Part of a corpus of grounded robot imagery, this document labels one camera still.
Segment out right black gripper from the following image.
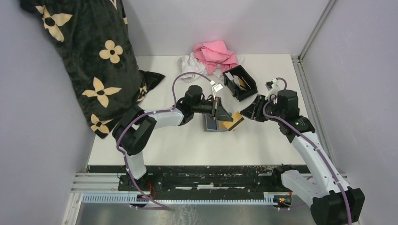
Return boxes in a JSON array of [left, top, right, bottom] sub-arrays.
[[240, 94, 284, 123]]

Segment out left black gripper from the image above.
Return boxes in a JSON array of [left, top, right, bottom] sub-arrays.
[[192, 97, 233, 122]]

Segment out grey leather card holder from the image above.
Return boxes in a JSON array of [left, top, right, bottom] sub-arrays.
[[203, 114, 228, 132]]

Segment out black plastic card box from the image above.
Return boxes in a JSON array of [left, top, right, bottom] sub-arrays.
[[222, 65, 258, 102]]

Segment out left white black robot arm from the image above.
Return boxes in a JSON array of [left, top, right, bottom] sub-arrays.
[[112, 85, 233, 191]]

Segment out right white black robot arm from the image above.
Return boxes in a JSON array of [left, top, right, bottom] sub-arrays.
[[240, 90, 365, 225]]

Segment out gold card in box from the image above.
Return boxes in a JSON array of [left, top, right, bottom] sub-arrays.
[[238, 76, 248, 91]]

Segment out white cards in box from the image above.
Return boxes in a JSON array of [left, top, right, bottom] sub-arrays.
[[225, 72, 240, 86]]

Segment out white cloth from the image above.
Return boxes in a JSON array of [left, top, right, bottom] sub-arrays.
[[177, 52, 230, 83]]

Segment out pink cloth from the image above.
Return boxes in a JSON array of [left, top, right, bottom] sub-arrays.
[[193, 40, 239, 75]]

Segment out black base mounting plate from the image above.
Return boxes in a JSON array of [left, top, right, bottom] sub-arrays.
[[118, 165, 293, 203]]

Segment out black floral blanket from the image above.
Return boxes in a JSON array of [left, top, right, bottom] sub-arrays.
[[19, 0, 165, 139]]

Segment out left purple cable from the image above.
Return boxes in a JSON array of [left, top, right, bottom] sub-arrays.
[[115, 72, 223, 210]]

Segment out purple cable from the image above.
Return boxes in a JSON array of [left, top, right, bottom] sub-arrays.
[[262, 77, 353, 225], [115, 72, 223, 210]]

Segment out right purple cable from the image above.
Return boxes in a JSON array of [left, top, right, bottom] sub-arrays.
[[262, 77, 353, 225]]

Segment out blue slotted cable duct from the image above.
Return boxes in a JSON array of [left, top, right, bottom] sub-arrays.
[[81, 194, 277, 206]]

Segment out corner aluminium post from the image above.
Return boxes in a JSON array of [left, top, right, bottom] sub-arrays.
[[291, 0, 338, 161]]

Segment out aluminium rail frame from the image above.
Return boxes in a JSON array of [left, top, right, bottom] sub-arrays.
[[62, 172, 353, 225]]

